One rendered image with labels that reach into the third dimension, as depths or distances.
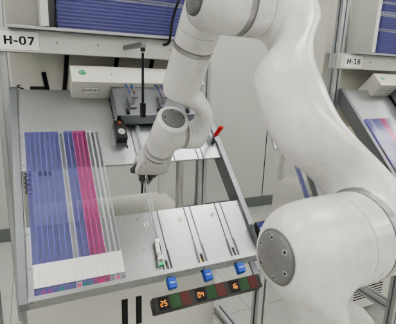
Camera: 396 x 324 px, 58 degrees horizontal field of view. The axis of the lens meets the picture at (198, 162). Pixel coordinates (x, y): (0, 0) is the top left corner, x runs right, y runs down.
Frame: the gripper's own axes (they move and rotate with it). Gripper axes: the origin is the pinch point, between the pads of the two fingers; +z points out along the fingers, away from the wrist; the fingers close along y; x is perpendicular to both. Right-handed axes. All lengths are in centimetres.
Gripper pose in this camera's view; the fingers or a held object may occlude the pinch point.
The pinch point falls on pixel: (145, 177)
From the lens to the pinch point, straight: 117.1
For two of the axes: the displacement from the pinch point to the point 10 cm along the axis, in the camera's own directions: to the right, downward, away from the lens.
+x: 2.0, 8.6, -4.7
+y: -9.2, 0.0, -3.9
